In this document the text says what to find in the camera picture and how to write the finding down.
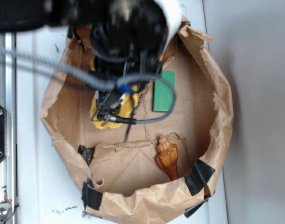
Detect black tape strip inner left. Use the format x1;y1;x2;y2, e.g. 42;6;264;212
78;145;95;166

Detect orange conch seashell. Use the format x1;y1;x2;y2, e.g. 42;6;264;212
155;135;179;181

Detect yellow microfiber cloth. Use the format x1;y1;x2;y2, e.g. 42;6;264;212
90;57;142;130

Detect green rectangular block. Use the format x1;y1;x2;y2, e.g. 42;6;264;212
153;71;175;112

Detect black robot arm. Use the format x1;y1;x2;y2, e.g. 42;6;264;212
0;0;181;126

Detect black tape strip lower left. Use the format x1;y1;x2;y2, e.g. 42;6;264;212
82;180;103;210

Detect brown paper bag liner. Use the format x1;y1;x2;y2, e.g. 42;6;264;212
41;18;234;224

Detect grey braided cable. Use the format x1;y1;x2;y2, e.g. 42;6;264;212
0;46;177;125

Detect black tape strip bottom right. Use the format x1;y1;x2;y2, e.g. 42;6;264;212
184;199;208;218

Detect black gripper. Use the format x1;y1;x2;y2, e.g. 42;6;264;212
90;0;167;142

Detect aluminium frame rail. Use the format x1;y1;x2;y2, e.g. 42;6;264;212
0;33;19;224

